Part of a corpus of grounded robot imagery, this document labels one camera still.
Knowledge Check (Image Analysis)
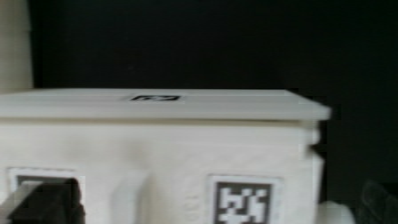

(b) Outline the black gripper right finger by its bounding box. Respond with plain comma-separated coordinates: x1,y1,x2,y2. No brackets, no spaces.
358,181,398,224

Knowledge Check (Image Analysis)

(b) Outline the white U-shaped obstacle wall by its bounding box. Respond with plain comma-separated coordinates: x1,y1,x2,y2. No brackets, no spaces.
0,0,32,92

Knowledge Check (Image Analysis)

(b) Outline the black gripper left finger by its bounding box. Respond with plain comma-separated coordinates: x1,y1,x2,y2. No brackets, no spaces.
0,178,86,224

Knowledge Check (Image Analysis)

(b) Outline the white cabinet door panel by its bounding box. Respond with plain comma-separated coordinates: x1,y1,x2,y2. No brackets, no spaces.
0,126,148,224

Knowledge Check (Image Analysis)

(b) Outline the white cabinet body box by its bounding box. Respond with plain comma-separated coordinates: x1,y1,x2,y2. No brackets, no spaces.
0,89,331,224

